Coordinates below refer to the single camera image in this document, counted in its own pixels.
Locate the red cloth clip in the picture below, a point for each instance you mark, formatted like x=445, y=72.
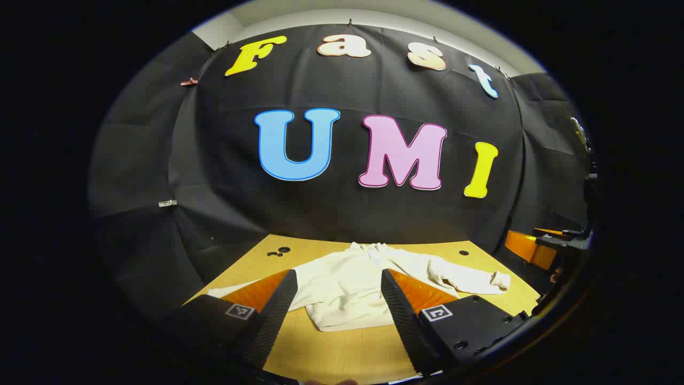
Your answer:
x=188, y=82

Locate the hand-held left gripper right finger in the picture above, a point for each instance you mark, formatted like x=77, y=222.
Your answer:
x=401, y=315

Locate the white sweater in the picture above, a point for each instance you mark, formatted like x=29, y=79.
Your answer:
x=342, y=289

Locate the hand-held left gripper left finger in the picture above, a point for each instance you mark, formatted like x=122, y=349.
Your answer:
x=278, y=315

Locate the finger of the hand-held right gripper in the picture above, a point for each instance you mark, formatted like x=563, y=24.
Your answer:
x=526, y=248
x=550, y=232

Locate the silver cloth clip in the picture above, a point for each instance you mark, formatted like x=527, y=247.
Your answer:
x=168, y=203

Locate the black backdrop cloth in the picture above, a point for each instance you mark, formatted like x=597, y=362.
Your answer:
x=342, y=214

